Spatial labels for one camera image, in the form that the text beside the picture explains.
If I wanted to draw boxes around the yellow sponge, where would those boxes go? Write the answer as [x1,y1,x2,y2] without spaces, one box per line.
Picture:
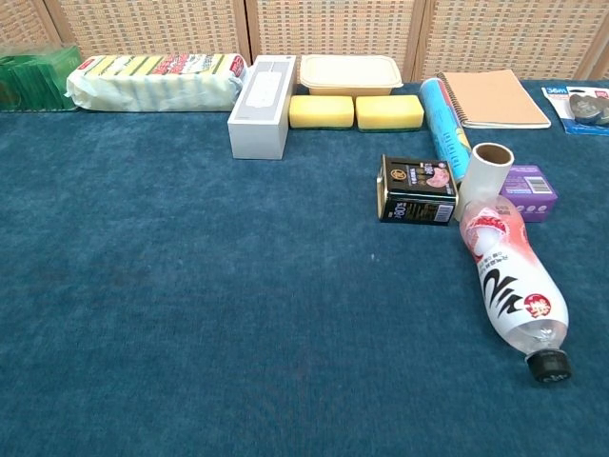
[355,94,425,133]
[288,95,356,130]

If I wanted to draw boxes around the white power strip box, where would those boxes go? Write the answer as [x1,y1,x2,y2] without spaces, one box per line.
[226,54,298,161]

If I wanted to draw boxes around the black luncheon meat tin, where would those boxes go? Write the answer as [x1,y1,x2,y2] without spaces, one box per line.
[377,154,460,226]

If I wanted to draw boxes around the blue carpet mat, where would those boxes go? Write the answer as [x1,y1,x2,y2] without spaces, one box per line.
[0,80,609,457]

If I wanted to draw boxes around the beige lidded food container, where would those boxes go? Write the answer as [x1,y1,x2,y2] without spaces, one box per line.
[299,54,404,98]

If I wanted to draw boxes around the blue cling film roll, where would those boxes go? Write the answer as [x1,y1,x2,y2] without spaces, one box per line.
[419,78,472,181]

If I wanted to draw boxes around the white paper roll cardboard core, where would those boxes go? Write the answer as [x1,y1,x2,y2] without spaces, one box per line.
[454,141,516,221]

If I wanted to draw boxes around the woven wooden folding screen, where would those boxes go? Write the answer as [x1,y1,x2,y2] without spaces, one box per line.
[0,0,609,85]

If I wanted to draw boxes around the bagged yellow sponge multipack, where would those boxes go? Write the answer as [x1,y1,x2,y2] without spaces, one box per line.
[65,52,248,113]

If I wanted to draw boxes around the plastic bottle pink white label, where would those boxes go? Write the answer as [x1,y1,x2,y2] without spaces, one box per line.
[459,194,574,385]

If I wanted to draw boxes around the brown spiral notebook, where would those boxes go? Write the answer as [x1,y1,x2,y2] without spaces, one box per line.
[436,69,552,130]

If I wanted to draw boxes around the small purple box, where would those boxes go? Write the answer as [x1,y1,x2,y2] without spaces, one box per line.
[497,164,559,224]

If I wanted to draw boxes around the correction tape blister pack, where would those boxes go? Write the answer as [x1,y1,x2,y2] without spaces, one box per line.
[540,85,609,137]

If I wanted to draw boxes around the green scouring pad pack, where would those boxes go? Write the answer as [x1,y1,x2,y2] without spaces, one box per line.
[0,46,82,113]

